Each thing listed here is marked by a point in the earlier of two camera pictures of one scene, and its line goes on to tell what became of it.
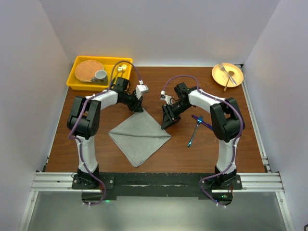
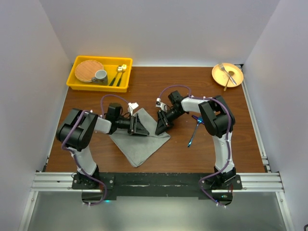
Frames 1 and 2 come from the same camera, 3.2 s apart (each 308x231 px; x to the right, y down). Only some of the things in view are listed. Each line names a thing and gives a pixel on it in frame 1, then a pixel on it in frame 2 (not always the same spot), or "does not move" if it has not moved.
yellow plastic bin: x=122 y=70 does not move
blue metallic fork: x=199 y=121 does not move
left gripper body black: x=132 y=101 → x=123 y=122
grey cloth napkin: x=138 y=137 does not move
